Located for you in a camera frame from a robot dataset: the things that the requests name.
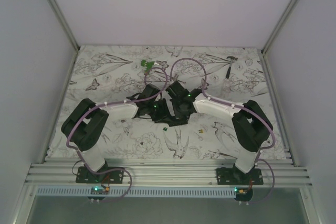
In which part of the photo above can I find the floral printed table mat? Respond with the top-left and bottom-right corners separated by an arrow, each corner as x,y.
58,46 -> 286,159

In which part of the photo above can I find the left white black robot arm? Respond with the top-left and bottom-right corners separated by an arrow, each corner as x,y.
61,84 -> 165,183

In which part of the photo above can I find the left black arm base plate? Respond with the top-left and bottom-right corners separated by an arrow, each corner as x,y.
75,166 -> 124,184

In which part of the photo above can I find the green circuit board connector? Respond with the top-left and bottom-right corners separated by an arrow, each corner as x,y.
140,60 -> 159,75

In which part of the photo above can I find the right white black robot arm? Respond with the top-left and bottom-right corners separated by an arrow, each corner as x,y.
166,81 -> 275,185

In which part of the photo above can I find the slotted grey cable duct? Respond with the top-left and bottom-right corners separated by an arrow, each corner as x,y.
36,186 -> 235,198

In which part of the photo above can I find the black fuse box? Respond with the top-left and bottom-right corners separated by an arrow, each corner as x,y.
168,119 -> 188,127

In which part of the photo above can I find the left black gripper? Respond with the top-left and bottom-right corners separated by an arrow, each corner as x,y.
147,99 -> 174,124

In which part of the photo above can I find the right controller board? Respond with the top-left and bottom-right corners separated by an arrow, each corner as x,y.
234,188 -> 254,202

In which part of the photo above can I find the small black hammer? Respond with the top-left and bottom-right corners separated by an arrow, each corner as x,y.
225,56 -> 238,79

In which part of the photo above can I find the left controller board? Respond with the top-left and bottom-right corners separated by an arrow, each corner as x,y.
88,186 -> 109,202

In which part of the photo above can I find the controller board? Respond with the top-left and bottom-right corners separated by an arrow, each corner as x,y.
88,186 -> 109,202
234,188 -> 254,202

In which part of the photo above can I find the silver clip with blue knob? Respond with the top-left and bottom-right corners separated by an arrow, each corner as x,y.
172,74 -> 178,82

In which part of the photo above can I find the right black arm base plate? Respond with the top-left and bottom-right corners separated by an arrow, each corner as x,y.
216,167 -> 264,186

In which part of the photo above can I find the aluminium mounting rail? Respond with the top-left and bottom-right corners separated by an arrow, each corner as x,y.
25,158 -> 312,188

